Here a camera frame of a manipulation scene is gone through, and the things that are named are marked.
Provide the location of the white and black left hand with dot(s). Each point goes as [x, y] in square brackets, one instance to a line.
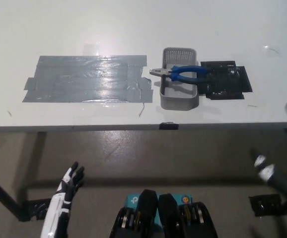
[59, 205]

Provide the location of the black and white right hand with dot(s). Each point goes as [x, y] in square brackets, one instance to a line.
[277, 177]

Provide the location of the teal cardboard box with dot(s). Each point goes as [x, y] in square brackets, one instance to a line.
[133, 200]

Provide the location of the grey duct tape patch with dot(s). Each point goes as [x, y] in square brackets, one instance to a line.
[84, 79]

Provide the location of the grey plastic basket container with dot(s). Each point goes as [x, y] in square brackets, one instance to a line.
[178, 100]

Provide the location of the black table leg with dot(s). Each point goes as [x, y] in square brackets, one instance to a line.
[4, 196]

